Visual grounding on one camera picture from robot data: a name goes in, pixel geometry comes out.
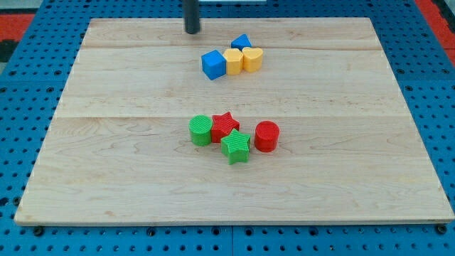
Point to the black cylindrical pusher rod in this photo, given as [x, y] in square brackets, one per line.
[191, 16]

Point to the blue cube block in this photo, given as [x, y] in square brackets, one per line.
[213, 64]

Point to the blue triangle block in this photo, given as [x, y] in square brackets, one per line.
[241, 42]

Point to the yellow hexagon block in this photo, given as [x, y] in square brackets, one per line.
[234, 61]

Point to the yellow heart block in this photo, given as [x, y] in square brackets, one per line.
[252, 59]

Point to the green cylinder block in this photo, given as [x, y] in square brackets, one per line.
[200, 130]

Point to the red star block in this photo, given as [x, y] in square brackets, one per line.
[223, 124]

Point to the green star block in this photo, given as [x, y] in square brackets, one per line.
[236, 146]

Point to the red cylinder block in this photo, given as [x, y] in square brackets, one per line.
[266, 136]

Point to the wooden board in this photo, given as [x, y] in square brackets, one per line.
[118, 151]

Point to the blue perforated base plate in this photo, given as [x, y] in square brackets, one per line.
[33, 80]

